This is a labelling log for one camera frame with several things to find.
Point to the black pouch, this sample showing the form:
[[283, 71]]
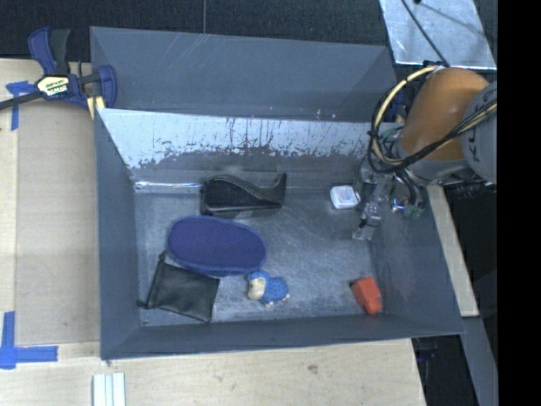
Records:
[[184, 290]]

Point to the black shoe insole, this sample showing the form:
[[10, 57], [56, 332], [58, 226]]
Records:
[[236, 197]]

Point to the orange-red block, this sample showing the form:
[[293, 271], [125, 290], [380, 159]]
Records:
[[367, 294]]

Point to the blue slipper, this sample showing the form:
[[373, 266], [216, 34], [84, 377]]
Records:
[[215, 243]]

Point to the grey metal bin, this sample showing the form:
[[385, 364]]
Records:
[[317, 252]]

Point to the pale wood board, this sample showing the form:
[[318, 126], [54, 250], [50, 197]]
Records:
[[55, 226]]

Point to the blue toy sheep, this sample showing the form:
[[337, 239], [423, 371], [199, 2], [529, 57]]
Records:
[[272, 289]]

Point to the small white box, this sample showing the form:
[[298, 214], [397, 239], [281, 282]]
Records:
[[343, 197]]

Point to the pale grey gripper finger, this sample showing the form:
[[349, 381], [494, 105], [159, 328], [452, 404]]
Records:
[[365, 232], [364, 216]]

